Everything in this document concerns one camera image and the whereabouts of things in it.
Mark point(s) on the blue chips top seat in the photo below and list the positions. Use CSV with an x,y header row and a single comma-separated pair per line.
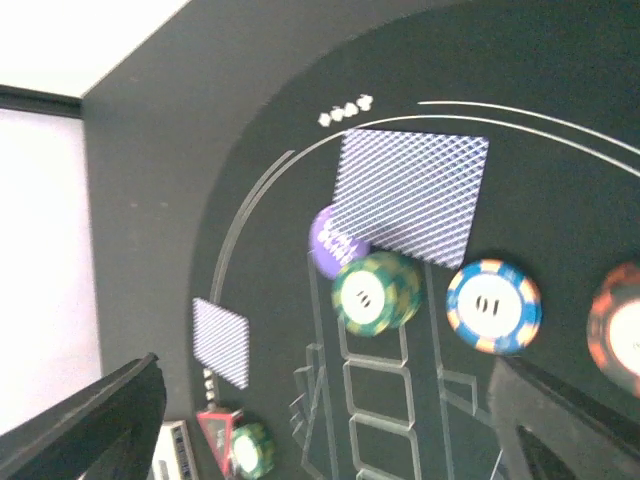
x,y
494,307

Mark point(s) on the left black frame post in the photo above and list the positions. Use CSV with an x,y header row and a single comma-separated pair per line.
x,y
31,101

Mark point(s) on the brown chips top seat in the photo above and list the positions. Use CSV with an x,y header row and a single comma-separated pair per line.
x,y
613,327

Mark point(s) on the dealt card seat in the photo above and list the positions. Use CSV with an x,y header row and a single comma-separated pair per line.
x,y
221,342
410,192

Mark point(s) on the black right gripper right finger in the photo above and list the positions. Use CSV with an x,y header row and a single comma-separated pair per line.
x,y
548,429

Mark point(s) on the green chips top seat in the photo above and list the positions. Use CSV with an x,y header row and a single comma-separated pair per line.
x,y
383,290

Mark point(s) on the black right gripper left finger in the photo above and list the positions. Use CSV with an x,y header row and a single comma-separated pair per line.
x,y
107,430

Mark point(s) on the white card box tray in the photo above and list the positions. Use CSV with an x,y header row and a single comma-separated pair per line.
x,y
173,457

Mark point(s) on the red triangle marker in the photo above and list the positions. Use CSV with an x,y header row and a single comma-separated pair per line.
x,y
218,426

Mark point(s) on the dealt card top seat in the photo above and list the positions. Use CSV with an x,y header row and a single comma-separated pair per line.
x,y
410,192

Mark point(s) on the green chips seat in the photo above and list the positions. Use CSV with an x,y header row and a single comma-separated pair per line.
x,y
253,450
383,290

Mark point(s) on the round black poker mat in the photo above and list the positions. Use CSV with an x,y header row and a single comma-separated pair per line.
x,y
554,87

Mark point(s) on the purple small blind button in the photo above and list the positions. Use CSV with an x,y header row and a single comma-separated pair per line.
x,y
331,249

